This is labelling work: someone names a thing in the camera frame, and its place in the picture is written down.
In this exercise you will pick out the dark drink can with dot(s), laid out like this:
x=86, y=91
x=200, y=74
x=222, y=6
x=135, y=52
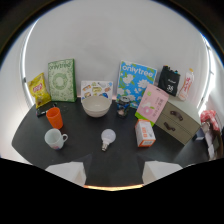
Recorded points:
x=123, y=106

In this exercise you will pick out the white ceramic bowl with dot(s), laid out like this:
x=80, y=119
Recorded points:
x=96, y=106

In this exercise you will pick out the black pen holder bag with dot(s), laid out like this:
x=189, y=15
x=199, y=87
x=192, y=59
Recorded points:
x=169, y=80

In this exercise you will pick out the white bottle with red label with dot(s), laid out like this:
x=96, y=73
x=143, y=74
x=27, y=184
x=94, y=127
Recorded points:
x=186, y=85

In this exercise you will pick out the red and white checkered cloth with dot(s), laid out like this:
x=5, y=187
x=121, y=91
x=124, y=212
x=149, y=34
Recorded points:
x=210, y=118

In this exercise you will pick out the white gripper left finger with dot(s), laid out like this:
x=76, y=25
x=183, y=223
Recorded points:
x=68, y=171

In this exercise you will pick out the white light bulb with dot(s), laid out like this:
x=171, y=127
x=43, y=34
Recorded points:
x=107, y=136

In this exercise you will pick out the white and orange small box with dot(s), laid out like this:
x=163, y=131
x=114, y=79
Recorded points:
x=145, y=133

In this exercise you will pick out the beige two-drawer cabinet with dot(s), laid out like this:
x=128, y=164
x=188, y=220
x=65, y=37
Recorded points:
x=178, y=120

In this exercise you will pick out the yellow chips bag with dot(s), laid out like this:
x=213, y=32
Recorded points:
x=39, y=90

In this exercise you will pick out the pink packet with green edge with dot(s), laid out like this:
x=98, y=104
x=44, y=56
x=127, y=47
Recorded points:
x=152, y=104

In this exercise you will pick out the green onlytree box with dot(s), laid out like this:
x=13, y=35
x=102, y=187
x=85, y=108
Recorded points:
x=61, y=80

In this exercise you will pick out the blue onlytree floral box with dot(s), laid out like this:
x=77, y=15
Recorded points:
x=135, y=82

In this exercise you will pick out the white food picture card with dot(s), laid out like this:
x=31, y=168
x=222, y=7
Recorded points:
x=96, y=89

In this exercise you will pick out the orange plastic cup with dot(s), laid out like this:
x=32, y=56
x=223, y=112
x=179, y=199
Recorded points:
x=55, y=117

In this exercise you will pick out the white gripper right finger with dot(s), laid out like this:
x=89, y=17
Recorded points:
x=156, y=171

